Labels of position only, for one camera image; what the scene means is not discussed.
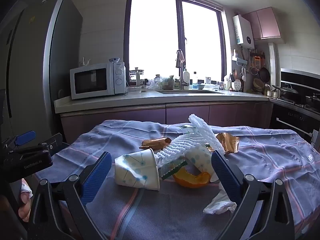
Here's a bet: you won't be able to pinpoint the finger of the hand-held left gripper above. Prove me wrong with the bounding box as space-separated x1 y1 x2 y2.
1 130 36 153
15 133 64 157

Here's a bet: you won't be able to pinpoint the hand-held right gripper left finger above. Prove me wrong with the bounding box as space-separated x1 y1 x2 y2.
27 151 113 240

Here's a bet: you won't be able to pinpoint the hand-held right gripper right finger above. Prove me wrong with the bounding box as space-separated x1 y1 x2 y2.
211 151 295 240

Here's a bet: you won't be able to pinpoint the white tissue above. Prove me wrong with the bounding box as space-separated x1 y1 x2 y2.
203 180 237 215

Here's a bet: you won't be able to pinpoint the large orange peel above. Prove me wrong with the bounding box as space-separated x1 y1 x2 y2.
172 167 210 188

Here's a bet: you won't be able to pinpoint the gold foil wrapper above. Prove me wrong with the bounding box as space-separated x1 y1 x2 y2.
215 132 240 153
139 137 172 150

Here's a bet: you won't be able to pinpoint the crushed printed paper cup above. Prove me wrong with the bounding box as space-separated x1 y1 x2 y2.
114 148 160 192

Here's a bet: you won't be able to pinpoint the white foam fruit net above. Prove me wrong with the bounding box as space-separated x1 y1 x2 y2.
155 134 200 168
188 114 229 160

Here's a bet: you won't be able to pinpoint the white green-print wrapper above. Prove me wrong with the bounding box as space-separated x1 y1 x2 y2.
176 124 197 134

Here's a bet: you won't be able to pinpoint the person's left hand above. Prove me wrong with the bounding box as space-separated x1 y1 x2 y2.
18 190 33 223

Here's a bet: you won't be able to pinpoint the purple checked tablecloth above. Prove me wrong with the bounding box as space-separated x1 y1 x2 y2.
32 119 320 240

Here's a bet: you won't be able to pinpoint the light stone kitchen counter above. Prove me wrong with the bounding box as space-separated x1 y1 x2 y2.
54 89 275 114

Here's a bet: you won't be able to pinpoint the silver refrigerator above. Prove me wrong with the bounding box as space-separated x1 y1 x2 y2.
0 0 83 153

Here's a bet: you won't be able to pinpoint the white microwave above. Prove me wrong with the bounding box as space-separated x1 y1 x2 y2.
70 61 126 100

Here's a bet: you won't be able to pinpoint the purple base cabinets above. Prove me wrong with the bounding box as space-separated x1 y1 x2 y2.
60 101 274 143

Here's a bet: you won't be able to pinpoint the black built-in oven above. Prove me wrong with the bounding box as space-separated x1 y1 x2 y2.
269 102 320 153

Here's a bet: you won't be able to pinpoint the steel sink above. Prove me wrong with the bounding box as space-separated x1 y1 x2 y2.
157 89 223 95

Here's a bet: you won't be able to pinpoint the clear glass container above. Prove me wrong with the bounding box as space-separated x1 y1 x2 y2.
125 86 143 95

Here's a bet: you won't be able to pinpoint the stack of bowls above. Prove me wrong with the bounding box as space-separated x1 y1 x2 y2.
253 78 264 92

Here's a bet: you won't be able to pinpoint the gas stove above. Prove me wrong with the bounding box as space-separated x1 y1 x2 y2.
271 94 320 113

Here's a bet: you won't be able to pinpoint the black pot with lid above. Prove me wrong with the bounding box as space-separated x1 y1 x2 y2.
272 84 299 100

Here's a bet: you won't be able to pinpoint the glass pitcher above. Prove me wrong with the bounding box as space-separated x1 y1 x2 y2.
130 67 145 87

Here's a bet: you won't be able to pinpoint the steel faucet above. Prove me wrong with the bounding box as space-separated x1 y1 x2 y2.
175 49 190 90

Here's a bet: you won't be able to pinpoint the brown storage jar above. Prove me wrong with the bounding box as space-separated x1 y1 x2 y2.
162 75 175 90

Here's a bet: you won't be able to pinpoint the hanging black pan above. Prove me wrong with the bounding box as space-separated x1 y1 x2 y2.
260 66 271 82

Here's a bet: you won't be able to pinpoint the beige dish cloth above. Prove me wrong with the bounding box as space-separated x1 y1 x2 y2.
176 49 185 68

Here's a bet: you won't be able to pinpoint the white water heater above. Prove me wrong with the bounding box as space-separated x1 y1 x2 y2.
232 14 255 49

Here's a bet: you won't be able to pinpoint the kitchen window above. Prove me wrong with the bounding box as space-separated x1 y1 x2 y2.
124 0 232 85

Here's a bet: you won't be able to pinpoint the pink wall cabinet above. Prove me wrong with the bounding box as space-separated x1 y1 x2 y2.
243 7 282 40

